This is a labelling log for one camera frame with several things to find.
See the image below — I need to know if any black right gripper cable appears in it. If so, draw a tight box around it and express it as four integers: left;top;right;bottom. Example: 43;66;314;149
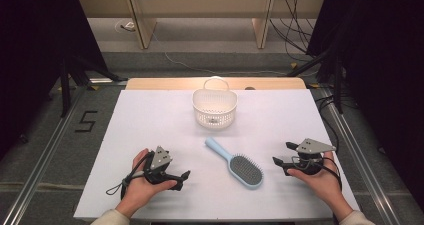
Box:
291;154;343;190

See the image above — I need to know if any bundle of black cables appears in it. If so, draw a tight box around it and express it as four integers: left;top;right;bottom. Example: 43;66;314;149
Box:
269;0;318;63

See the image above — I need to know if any black curtain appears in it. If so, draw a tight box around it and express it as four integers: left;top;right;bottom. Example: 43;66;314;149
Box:
0;0;109;159
306;0;424;213

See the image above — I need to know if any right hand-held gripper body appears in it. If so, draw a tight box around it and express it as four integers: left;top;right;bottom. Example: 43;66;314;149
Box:
289;138;337;177

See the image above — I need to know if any white table cover board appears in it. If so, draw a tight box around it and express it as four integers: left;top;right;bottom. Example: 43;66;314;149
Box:
73;88;361;221

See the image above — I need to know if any black metal stand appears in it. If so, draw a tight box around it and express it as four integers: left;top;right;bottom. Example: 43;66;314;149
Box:
286;44;346;115
59;49;129;119

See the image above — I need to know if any person's right hand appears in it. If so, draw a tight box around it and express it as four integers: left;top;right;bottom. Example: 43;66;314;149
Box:
287;151;345;214

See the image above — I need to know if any white plastic basket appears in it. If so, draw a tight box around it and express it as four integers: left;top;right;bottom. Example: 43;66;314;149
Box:
192;76;238;130

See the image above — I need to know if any round floor outlet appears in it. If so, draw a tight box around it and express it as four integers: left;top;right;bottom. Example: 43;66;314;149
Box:
114;19;137;33

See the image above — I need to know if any metal floor rail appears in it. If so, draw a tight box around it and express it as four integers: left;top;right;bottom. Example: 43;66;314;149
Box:
0;84;88;225
318;87;403;225

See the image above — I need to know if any person's left hand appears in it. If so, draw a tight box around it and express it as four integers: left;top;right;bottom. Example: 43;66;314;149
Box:
114;148;178;219

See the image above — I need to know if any light blue hairbrush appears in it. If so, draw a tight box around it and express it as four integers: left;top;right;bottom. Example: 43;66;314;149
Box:
204;137;264;189

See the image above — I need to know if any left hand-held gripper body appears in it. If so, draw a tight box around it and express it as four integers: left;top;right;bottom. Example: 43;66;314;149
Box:
143;145;176;186

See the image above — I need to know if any beige wooden desk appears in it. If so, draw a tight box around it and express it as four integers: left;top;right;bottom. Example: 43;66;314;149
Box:
75;0;328;50

